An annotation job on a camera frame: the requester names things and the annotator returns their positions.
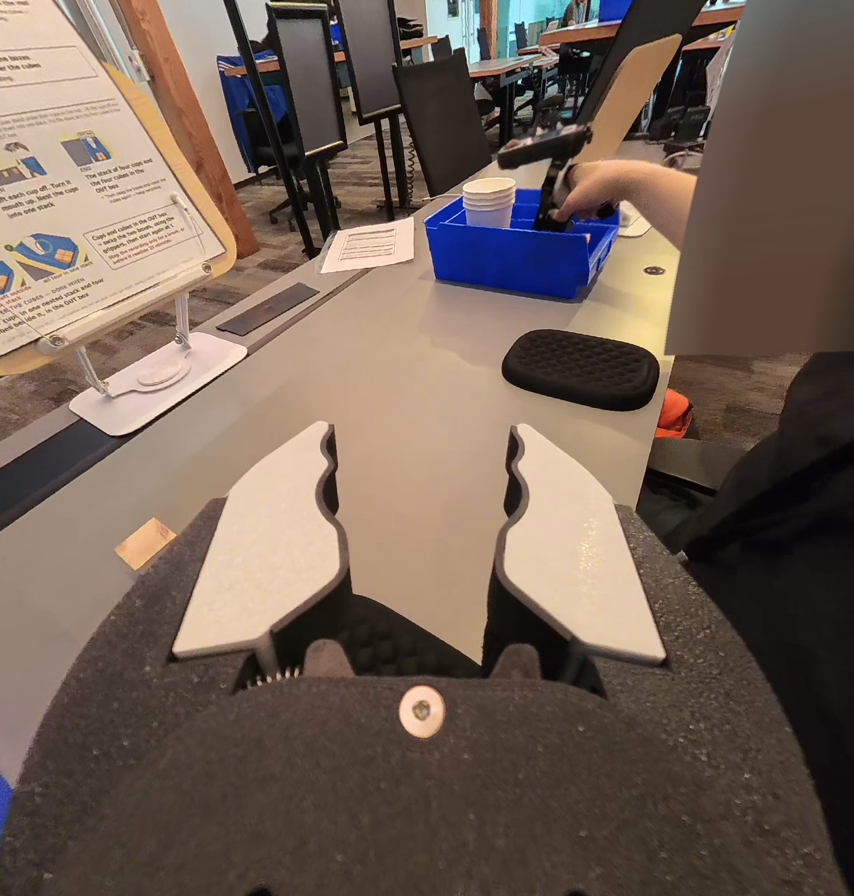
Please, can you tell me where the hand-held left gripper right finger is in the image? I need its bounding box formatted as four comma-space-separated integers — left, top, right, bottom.
483, 423, 667, 683

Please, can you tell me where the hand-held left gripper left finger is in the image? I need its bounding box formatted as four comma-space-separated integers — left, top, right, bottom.
171, 420, 353, 679

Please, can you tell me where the wooden cube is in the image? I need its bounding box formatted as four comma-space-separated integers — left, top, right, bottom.
114, 518, 178, 571

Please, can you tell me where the person's right forearm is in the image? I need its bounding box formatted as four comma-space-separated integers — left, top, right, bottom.
612, 160, 699, 246

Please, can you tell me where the person's right hand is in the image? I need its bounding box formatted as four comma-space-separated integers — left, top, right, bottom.
563, 160, 620, 219

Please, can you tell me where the long wooden table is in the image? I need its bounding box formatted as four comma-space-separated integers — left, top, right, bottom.
469, 52, 550, 130

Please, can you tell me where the black mesh office chair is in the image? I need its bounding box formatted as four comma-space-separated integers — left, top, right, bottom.
644, 437, 750, 498

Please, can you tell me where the orange bag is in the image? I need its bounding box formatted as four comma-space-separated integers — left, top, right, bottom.
654, 388, 695, 441

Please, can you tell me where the black monitor on stand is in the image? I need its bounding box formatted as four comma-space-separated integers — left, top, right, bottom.
331, 0, 419, 219
264, 1, 351, 235

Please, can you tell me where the acrylic paper sign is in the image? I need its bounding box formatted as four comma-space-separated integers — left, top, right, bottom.
319, 217, 416, 275

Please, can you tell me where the dark inset table panel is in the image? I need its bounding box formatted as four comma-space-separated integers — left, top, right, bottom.
0, 420, 116, 547
215, 282, 320, 335

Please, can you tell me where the blue white-striped jacket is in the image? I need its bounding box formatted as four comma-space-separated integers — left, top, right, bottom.
217, 52, 295, 176

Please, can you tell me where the wooden beam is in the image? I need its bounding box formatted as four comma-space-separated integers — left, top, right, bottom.
115, 0, 260, 259

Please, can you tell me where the printed instruction sheet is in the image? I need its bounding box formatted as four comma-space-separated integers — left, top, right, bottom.
0, 0, 228, 358

